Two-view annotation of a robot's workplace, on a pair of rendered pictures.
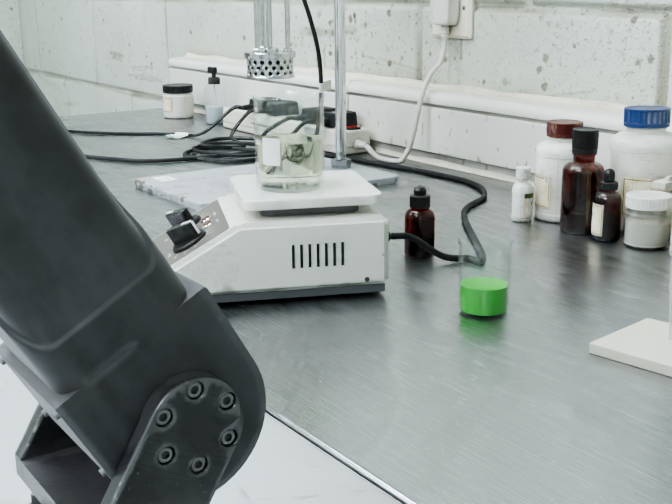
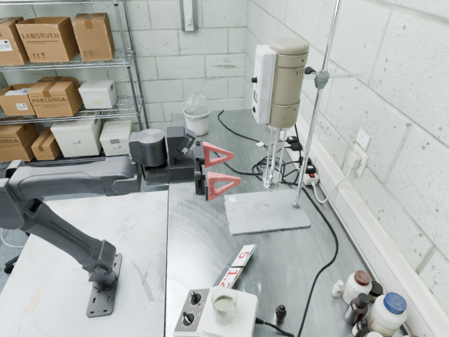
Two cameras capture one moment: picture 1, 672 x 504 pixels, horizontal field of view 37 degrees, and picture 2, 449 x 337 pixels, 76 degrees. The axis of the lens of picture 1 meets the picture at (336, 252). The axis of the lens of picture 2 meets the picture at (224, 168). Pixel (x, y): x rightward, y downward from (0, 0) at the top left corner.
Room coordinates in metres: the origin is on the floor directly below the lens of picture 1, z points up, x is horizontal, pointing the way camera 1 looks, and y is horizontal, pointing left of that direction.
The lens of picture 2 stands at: (0.56, -0.11, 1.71)
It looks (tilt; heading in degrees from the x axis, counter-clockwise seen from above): 38 degrees down; 26
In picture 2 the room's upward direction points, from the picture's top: straight up
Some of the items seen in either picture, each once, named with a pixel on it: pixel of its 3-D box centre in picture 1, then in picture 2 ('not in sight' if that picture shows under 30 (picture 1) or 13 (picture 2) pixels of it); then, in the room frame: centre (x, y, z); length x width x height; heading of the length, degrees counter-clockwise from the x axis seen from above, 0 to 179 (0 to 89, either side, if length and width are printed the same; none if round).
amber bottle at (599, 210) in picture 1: (607, 204); (361, 327); (1.02, -0.28, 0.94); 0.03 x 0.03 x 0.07
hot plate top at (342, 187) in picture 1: (302, 189); (230, 312); (0.88, 0.03, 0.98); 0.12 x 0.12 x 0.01; 11
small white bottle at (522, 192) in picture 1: (522, 193); (337, 288); (1.11, -0.21, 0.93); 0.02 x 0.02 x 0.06
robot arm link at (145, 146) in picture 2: not in sight; (139, 158); (0.94, 0.28, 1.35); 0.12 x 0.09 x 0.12; 124
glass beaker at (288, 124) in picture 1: (289, 142); (224, 305); (0.87, 0.04, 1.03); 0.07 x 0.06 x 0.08; 12
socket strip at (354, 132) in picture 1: (290, 126); (296, 154); (1.72, 0.08, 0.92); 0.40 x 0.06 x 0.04; 34
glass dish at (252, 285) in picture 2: not in sight; (252, 287); (1.01, 0.02, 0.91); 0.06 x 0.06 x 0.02
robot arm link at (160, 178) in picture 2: not in sight; (158, 170); (0.95, 0.24, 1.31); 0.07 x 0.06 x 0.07; 124
